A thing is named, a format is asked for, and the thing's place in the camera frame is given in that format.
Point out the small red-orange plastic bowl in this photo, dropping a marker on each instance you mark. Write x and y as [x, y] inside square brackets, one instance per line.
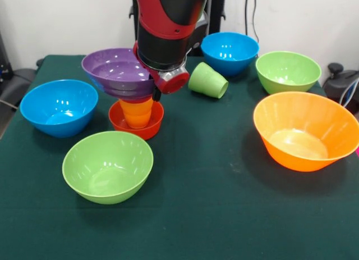
[117, 125]

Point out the dark green tablecloth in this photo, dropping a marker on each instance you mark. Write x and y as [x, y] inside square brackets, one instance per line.
[196, 215]

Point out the grey pedestal leg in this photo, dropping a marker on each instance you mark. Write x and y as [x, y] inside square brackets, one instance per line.
[19, 80]
[336, 86]

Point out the orange plastic cup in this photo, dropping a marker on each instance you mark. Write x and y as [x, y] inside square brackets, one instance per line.
[136, 114]

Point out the green plastic bowl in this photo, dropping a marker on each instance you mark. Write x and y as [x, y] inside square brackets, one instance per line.
[106, 164]
[286, 74]

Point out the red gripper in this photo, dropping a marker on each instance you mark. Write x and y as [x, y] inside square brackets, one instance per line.
[174, 84]

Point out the purple plastic bowl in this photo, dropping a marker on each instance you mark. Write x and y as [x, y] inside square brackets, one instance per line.
[112, 69]

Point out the large orange plastic bowl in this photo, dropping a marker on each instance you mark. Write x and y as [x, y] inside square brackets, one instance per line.
[303, 125]

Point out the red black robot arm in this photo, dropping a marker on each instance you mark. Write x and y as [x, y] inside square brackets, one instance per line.
[165, 24]

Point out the blue plastic bowl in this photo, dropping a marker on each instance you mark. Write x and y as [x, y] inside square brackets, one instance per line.
[232, 64]
[56, 108]

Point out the green plastic cup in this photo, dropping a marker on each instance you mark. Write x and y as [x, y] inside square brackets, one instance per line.
[206, 80]

